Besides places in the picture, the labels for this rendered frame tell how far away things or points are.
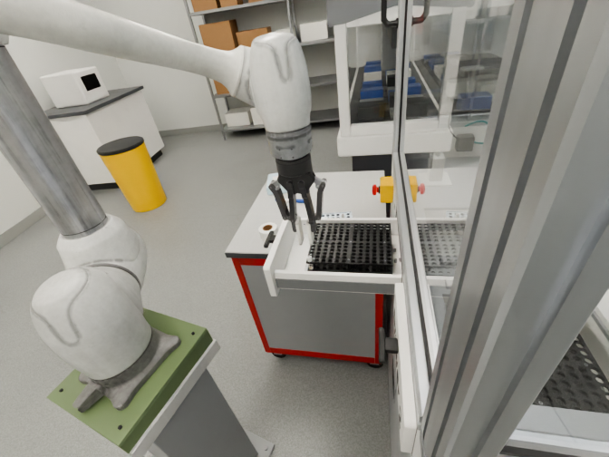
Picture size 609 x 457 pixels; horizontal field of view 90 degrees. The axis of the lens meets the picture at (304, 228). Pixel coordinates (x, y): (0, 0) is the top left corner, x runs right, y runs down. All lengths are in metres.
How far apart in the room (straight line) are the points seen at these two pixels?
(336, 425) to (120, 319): 1.06
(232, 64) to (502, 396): 0.66
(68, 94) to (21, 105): 3.53
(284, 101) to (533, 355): 0.49
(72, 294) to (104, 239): 0.17
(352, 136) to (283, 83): 1.03
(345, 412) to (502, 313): 1.40
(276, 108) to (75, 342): 0.58
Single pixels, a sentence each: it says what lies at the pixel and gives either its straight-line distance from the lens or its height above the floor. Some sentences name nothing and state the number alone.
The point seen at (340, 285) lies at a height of 0.86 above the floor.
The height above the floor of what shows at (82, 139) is 0.62.
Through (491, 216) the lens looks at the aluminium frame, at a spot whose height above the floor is 1.34.
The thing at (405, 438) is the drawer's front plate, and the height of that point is 0.88.
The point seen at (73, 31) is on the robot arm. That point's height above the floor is 1.46.
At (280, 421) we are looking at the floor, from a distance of 1.58.
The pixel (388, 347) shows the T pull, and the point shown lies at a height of 0.91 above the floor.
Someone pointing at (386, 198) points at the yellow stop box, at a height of 0.86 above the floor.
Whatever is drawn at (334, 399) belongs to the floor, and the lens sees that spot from 1.58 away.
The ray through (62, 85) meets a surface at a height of 1.11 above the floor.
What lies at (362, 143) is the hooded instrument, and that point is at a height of 0.87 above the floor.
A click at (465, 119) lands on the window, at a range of 0.33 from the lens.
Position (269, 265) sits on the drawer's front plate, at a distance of 0.78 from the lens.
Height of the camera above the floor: 1.44
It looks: 36 degrees down
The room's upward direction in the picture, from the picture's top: 9 degrees counter-clockwise
